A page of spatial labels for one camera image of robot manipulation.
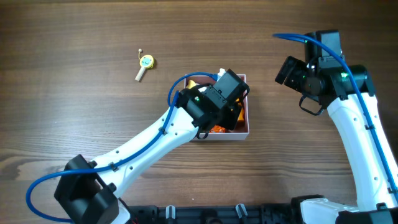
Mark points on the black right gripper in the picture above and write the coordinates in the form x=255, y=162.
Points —
x=285, y=71

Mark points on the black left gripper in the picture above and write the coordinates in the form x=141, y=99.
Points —
x=232, y=113

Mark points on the white duck toy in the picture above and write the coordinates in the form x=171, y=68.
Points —
x=191, y=84

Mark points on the orange round plastic toy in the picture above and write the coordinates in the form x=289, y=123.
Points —
x=217, y=129

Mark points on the orange dinosaur toy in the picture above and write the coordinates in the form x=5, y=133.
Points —
x=241, y=113

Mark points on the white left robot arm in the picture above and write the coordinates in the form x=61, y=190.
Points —
x=91, y=191

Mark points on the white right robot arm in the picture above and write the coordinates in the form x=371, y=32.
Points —
x=351, y=103

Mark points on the yellow rattle drum toy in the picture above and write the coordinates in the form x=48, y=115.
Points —
x=146, y=62

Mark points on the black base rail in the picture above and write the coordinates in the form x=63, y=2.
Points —
x=269, y=213

